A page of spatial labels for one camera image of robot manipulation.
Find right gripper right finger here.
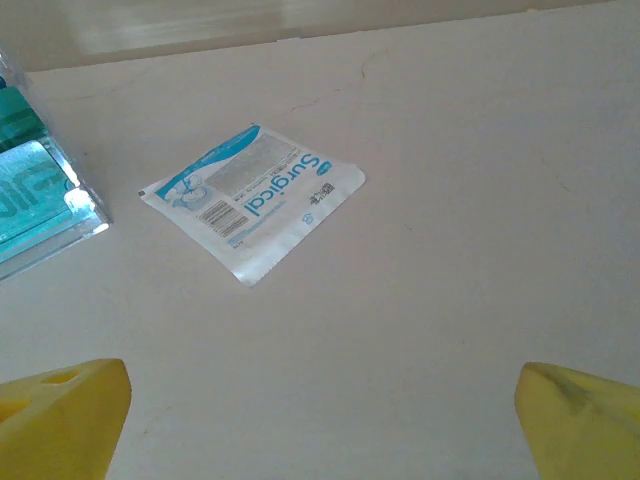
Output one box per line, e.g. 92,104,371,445
514,361,640,480

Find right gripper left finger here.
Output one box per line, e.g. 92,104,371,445
0,357,134,480

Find white blue surgical packet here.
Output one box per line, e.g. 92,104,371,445
138,122,367,287

